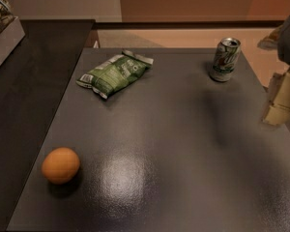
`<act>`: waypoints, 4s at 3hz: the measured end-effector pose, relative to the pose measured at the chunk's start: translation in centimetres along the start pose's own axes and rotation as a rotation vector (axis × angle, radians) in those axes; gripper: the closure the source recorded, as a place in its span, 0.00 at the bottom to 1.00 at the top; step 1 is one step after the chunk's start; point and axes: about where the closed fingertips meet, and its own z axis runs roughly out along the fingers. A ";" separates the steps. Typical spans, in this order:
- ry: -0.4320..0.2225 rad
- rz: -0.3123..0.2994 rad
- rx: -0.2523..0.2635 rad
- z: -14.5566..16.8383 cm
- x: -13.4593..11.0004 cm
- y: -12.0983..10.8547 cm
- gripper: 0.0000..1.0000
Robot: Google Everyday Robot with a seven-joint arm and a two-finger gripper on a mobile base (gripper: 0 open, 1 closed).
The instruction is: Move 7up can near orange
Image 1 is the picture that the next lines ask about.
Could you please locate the green chip bag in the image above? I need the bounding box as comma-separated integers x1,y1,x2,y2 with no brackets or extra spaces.
76,50,154,100

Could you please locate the orange fruit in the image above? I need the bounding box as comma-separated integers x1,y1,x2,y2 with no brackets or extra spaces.
42,147,80,185

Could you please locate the grey snack display box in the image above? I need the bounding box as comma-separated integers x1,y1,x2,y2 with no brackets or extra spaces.
0,17,25,66

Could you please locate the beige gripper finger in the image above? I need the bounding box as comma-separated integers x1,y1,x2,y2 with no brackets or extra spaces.
257,26,282,50
262,72,290,126

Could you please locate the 7up soda can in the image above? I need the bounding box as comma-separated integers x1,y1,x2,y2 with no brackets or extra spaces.
209,38,241,82

